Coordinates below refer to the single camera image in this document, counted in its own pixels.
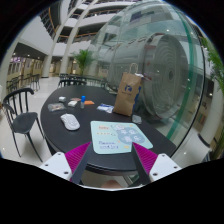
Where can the round black table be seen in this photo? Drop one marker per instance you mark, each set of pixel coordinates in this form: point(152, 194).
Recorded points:
point(61, 139)

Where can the blue capped small bottle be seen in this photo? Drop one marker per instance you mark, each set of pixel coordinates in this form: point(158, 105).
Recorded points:
point(82, 104)

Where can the brown paper bag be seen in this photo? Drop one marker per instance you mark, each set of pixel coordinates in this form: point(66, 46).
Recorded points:
point(128, 91)

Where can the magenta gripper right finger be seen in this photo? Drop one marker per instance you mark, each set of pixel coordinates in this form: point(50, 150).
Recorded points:
point(144, 160)

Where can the orange sticky note pad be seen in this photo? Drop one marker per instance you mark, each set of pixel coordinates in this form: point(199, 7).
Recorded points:
point(89, 103)

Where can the white blue wipes packet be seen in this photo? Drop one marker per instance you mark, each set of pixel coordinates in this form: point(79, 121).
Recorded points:
point(106, 108)

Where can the green potted palm plant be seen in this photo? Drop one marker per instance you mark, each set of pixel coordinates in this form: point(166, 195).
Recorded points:
point(83, 58)

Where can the white computer mouse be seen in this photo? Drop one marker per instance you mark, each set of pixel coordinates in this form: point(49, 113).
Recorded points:
point(70, 122)

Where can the black chair behind table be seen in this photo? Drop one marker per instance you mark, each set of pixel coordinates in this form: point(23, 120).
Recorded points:
point(69, 80)

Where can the small white eraser box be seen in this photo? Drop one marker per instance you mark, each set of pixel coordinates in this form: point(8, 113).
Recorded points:
point(62, 99)

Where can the black wooden chair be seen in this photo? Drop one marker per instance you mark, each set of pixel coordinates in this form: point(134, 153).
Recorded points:
point(20, 119)

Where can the light blue mouse pad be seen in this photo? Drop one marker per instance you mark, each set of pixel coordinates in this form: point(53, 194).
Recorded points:
point(116, 137)

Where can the clear plastic packet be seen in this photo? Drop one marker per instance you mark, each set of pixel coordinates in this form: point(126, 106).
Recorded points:
point(56, 107)

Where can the small clear wrapper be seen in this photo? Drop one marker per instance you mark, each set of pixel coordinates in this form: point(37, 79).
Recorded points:
point(136, 119)

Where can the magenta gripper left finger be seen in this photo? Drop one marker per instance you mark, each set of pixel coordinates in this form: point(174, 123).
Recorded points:
point(77, 160)

